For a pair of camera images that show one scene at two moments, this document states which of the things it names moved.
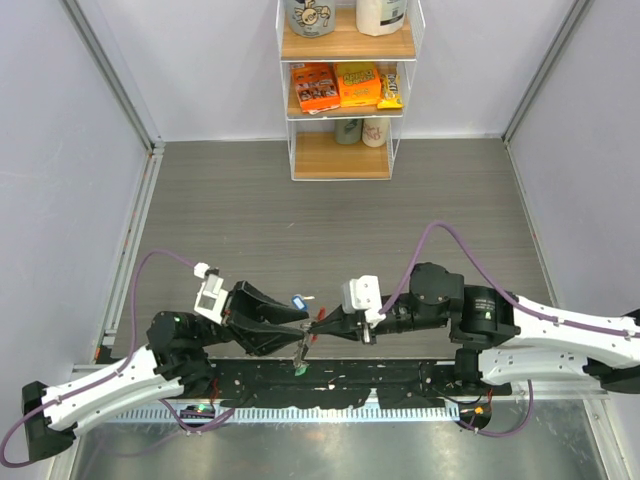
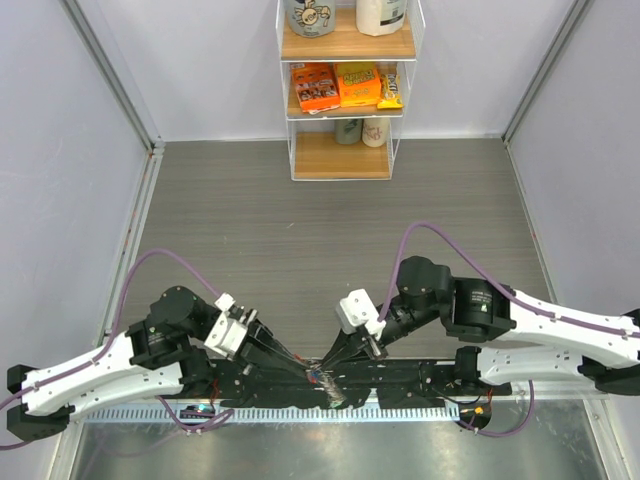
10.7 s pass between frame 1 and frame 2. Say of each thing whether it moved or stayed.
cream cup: stayed
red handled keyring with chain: moved
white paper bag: stayed
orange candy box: stayed
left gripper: moved
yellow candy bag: stayed
